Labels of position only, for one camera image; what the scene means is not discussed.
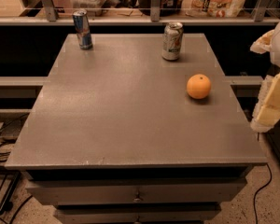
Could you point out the grey drawer cabinet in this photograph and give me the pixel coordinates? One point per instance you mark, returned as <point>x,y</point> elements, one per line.
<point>114,137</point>

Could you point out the grey power adapter box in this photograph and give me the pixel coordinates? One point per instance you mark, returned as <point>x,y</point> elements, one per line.
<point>10,130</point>

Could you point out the metal railing shelf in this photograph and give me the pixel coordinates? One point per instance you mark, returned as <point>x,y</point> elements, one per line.
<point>59,13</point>

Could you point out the colourful snack bag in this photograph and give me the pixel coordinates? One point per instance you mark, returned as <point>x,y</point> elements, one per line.
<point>215,8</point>

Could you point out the blue silver redbull can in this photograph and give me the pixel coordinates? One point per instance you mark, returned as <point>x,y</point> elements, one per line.
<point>82,28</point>

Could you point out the orange fruit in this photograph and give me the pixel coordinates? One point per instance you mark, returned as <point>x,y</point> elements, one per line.
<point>198,86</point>

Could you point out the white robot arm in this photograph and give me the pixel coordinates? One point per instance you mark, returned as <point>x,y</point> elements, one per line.
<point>269,42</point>

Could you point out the white green soda can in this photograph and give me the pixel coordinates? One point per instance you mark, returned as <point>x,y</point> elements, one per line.
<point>172,40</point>

